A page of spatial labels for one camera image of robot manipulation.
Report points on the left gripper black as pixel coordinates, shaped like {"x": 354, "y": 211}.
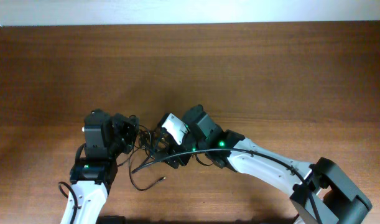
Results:
{"x": 127, "y": 124}

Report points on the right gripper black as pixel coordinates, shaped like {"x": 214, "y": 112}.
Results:
{"x": 173, "y": 148}

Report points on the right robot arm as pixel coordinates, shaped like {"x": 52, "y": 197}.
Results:
{"x": 320, "y": 192}

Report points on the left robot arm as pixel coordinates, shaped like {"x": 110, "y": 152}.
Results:
{"x": 95, "y": 166}

